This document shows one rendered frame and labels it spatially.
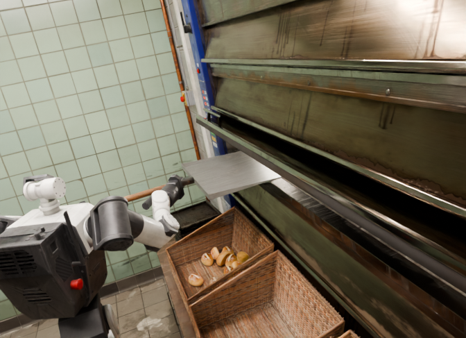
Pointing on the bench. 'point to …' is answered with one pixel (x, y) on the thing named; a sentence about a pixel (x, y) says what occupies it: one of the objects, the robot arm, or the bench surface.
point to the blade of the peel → (227, 173)
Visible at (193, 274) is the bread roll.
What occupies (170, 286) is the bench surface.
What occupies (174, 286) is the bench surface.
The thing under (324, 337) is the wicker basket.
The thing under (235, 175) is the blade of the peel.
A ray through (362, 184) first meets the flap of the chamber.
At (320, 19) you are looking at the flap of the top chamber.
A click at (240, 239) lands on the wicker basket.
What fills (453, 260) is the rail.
